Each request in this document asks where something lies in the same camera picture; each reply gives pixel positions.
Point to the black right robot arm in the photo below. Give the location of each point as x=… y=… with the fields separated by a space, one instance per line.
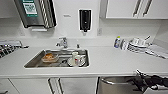
x=160 y=82

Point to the stack of white dishes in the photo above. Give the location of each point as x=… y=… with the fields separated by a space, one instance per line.
x=136 y=45

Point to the blue white soap bottle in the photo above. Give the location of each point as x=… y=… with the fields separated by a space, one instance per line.
x=117 y=42

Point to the white cup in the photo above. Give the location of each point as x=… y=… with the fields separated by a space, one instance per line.
x=77 y=59

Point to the black soap dispenser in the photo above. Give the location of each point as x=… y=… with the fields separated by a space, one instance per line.
x=84 y=20

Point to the chrome faucet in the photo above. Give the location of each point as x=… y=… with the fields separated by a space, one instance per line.
x=62 y=42

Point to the white sink cabinet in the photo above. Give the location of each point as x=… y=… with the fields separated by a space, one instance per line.
x=53 y=86

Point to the plate with food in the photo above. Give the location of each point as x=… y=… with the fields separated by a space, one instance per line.
x=50 y=58

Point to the steel sink basin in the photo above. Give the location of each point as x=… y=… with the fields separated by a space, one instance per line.
x=31 y=63

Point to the steel paper towel dispenser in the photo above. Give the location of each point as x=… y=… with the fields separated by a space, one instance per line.
x=33 y=13

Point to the white drawer unit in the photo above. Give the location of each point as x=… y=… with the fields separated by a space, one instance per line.
x=4 y=86

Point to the white wall outlet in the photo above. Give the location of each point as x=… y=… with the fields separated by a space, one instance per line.
x=99 y=31

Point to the white upper wall cabinet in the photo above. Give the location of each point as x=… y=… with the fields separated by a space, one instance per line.
x=133 y=8

